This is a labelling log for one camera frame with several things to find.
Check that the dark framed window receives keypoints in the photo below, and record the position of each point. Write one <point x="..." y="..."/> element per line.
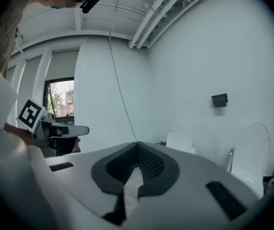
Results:
<point x="62" y="99"/>

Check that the white power strip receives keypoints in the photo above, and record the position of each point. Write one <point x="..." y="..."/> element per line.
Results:
<point x="272" y="183"/>

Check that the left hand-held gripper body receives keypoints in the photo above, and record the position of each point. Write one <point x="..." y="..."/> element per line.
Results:
<point x="30" y="115"/>

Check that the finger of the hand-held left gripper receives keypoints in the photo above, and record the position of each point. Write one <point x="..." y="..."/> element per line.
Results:
<point x="78" y="130"/>

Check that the white ceiling pipe run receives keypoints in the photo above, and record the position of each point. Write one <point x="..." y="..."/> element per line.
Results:
<point x="146" y="25"/>

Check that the chrome flush lever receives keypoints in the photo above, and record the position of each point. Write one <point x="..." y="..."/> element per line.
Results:
<point x="231" y="152"/>

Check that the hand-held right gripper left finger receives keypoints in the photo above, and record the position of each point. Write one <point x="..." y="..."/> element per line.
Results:
<point x="79" y="176"/>

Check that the person's left forearm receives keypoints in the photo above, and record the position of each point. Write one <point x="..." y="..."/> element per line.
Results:
<point x="17" y="132"/>

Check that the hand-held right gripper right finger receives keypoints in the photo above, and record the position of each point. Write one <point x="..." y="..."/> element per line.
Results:
<point x="194" y="176"/>

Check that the black plastic bracket holder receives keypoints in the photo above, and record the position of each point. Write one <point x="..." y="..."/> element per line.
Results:
<point x="219" y="100"/>

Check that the grey roller blind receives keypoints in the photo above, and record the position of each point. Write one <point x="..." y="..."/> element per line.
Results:
<point x="62" y="65"/>

